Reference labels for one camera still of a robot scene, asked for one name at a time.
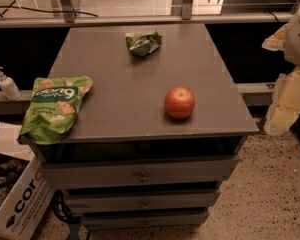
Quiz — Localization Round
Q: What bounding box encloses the black cable bundle under cabinet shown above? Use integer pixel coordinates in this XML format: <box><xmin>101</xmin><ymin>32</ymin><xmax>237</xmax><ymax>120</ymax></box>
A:
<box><xmin>51</xmin><ymin>190</ymin><xmax>82</xmax><ymax>225</ymax></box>

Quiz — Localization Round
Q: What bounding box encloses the white cardboard box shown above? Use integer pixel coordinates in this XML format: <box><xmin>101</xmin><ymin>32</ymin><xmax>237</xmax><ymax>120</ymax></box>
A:
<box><xmin>0</xmin><ymin>122</ymin><xmax>54</xmax><ymax>240</ymax></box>

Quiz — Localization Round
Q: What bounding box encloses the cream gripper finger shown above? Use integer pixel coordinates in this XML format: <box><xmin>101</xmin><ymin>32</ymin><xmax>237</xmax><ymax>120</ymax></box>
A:
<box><xmin>264</xmin><ymin>66</ymin><xmax>300</xmax><ymax>136</ymax></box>
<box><xmin>262</xmin><ymin>24</ymin><xmax>288</xmax><ymax>51</ymax></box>

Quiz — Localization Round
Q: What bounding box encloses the small green jalapeno chip bag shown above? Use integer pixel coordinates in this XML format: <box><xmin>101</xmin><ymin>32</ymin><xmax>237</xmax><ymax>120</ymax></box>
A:
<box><xmin>125</xmin><ymin>31</ymin><xmax>162</xmax><ymax>57</ymax></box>

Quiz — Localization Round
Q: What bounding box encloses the red apple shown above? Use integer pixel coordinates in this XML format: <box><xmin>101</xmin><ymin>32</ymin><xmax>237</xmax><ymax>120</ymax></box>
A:
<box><xmin>164</xmin><ymin>87</ymin><xmax>195</xmax><ymax>119</ymax></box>

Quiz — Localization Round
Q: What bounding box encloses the white pump bottle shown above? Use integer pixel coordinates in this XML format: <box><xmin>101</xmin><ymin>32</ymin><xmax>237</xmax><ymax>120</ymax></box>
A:
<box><xmin>0</xmin><ymin>67</ymin><xmax>21</xmax><ymax>100</ymax></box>

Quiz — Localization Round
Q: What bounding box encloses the black cable on floor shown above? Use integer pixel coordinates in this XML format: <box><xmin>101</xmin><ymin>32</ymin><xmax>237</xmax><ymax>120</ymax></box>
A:
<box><xmin>0</xmin><ymin>0</ymin><xmax>99</xmax><ymax>18</ymax></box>

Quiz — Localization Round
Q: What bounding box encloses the large green rice chip bag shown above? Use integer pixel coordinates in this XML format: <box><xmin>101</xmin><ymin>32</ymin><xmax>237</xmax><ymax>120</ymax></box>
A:
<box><xmin>18</xmin><ymin>75</ymin><xmax>93</xmax><ymax>145</ymax></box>

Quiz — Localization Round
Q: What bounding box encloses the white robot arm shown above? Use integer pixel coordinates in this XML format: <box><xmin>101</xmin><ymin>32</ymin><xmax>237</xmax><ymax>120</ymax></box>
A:
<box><xmin>262</xmin><ymin>6</ymin><xmax>300</xmax><ymax>136</ymax></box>

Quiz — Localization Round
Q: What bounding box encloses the grey metal shelf frame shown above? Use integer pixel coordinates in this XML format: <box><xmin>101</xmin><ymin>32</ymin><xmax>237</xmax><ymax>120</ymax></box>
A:
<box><xmin>0</xmin><ymin>0</ymin><xmax>300</xmax><ymax>27</ymax></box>

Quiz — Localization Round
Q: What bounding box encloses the grey drawer cabinet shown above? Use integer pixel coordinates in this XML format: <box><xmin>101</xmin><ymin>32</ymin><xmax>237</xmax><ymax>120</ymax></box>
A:
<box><xmin>34</xmin><ymin>24</ymin><xmax>257</xmax><ymax>229</ymax></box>

